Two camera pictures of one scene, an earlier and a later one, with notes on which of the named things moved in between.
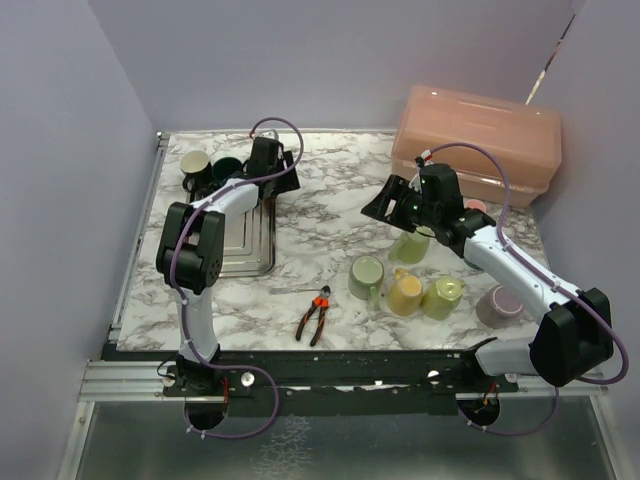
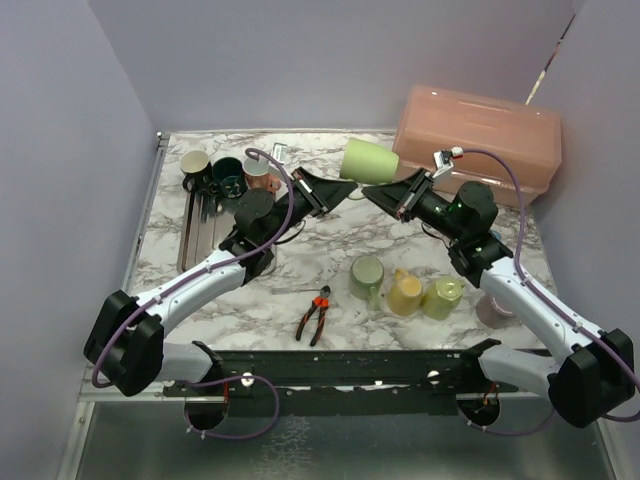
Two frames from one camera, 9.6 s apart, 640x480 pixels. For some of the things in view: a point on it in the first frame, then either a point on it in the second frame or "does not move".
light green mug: (411, 247) → (364, 163)
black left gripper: (287, 182) → (320, 194)
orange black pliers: (320, 302) does not move
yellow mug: (405, 293) does not move
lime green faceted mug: (442, 297) does not move
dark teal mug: (224, 167) does not move
